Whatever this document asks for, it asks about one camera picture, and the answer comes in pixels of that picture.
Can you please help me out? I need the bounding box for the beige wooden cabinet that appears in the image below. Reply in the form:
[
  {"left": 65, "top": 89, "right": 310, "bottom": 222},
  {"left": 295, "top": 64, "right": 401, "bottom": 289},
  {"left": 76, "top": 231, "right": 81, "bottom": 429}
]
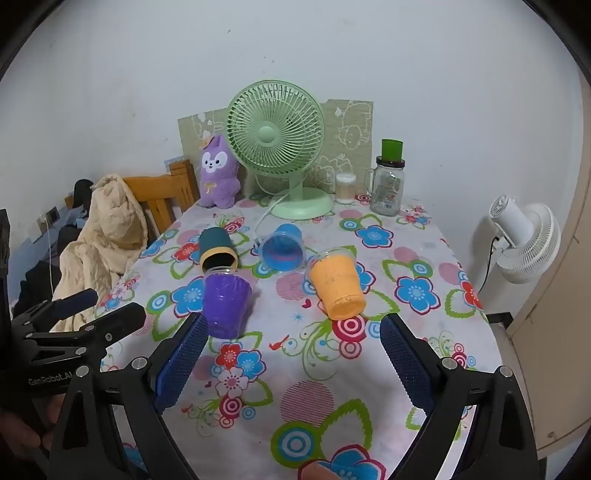
[{"left": 505, "top": 69, "right": 591, "bottom": 460}]

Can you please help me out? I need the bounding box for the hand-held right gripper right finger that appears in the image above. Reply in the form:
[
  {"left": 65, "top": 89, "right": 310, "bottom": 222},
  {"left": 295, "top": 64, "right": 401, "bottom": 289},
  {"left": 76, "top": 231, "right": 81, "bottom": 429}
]
[{"left": 379, "top": 313, "right": 541, "bottom": 480}]

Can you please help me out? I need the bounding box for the green desk fan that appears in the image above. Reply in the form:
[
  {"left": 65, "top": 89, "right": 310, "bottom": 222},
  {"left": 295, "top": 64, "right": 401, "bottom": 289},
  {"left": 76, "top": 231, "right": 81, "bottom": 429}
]
[{"left": 225, "top": 79, "right": 334, "bottom": 221}]

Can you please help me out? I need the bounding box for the glass jar with green lid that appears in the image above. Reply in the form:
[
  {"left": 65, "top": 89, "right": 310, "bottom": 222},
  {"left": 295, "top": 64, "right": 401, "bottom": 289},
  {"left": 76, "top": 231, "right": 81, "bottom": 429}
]
[{"left": 365, "top": 138, "right": 407, "bottom": 217}]

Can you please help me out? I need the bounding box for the white clip fan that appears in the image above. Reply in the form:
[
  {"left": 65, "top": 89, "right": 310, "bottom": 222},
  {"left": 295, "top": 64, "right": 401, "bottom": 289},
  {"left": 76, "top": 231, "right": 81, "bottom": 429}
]
[{"left": 488, "top": 195, "right": 561, "bottom": 284}]

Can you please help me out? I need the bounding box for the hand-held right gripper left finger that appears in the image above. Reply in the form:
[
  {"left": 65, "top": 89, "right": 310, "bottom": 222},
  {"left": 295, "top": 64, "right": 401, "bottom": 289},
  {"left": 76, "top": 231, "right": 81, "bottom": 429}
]
[{"left": 48, "top": 313, "right": 211, "bottom": 480}]

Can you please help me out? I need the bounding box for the white fan cable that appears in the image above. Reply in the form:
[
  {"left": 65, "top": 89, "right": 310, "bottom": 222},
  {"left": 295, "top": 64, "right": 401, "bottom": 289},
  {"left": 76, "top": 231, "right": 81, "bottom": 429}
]
[{"left": 253, "top": 190, "right": 291, "bottom": 245}]

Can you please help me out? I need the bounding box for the blue plastic cup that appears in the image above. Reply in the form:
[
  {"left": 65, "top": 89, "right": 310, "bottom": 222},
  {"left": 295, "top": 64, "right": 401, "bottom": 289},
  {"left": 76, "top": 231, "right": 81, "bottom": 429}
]
[{"left": 261, "top": 223, "right": 306, "bottom": 271}]

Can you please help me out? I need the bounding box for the wooden chair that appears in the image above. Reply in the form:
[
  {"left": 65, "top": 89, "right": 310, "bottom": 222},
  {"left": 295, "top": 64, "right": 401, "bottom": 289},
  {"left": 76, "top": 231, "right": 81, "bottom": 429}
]
[{"left": 65, "top": 159, "right": 200, "bottom": 245}]

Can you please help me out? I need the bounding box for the cotton swab container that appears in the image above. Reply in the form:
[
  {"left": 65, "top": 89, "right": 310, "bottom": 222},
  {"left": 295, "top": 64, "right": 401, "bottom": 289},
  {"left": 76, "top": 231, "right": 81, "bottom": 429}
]
[{"left": 335, "top": 172, "right": 357, "bottom": 204}]

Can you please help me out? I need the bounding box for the beige blanket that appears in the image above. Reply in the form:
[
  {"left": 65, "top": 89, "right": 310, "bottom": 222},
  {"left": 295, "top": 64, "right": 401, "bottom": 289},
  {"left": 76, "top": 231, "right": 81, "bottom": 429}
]
[{"left": 48, "top": 174, "right": 149, "bottom": 333}]

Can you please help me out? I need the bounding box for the orange plastic cup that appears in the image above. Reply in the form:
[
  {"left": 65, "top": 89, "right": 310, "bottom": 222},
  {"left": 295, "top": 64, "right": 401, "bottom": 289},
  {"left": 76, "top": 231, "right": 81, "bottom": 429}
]
[{"left": 305, "top": 249, "right": 368, "bottom": 320}]

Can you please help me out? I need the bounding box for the dark green cup yellow rim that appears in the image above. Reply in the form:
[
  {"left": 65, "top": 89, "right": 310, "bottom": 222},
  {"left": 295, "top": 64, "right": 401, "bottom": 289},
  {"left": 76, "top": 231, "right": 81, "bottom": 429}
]
[{"left": 198, "top": 227, "right": 241, "bottom": 273}]

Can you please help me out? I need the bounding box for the purple plush toy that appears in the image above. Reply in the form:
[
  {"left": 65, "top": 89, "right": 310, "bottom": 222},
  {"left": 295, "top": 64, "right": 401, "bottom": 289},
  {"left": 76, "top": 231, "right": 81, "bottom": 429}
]
[{"left": 198, "top": 130, "right": 242, "bottom": 210}]

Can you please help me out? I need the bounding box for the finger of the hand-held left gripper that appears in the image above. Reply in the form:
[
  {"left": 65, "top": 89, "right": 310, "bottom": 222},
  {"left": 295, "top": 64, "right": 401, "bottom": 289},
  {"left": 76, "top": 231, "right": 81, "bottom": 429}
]
[
  {"left": 11, "top": 288, "right": 100, "bottom": 330},
  {"left": 23, "top": 302, "right": 147, "bottom": 370}
]

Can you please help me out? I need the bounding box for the green cartoon print board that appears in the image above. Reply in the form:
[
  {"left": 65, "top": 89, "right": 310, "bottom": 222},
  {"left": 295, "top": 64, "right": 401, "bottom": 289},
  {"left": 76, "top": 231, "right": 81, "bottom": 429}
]
[{"left": 178, "top": 98, "right": 373, "bottom": 206}]

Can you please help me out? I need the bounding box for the floral tablecloth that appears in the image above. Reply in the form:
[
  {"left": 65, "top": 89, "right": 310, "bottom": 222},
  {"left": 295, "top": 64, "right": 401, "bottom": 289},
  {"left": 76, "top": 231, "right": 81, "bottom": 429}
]
[{"left": 99, "top": 191, "right": 502, "bottom": 480}]

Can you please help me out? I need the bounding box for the black fan cable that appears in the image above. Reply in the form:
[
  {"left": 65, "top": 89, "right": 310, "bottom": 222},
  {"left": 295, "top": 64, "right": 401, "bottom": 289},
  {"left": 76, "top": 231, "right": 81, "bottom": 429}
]
[{"left": 478, "top": 235, "right": 502, "bottom": 296}]

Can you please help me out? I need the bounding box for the dark cloth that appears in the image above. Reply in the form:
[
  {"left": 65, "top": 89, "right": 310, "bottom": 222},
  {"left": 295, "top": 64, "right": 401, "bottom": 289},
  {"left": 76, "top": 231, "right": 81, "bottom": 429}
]
[{"left": 9, "top": 222, "right": 88, "bottom": 319}]

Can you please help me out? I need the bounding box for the purple plastic cup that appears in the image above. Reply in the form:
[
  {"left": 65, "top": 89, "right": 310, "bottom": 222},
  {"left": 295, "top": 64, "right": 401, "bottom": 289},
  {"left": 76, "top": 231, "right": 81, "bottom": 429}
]
[{"left": 202, "top": 271, "right": 254, "bottom": 339}]

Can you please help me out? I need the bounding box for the person's left hand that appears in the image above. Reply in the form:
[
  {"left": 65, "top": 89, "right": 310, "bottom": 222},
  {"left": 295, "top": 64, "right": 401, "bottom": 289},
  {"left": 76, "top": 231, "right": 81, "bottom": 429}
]
[{"left": 0, "top": 394, "right": 63, "bottom": 462}]

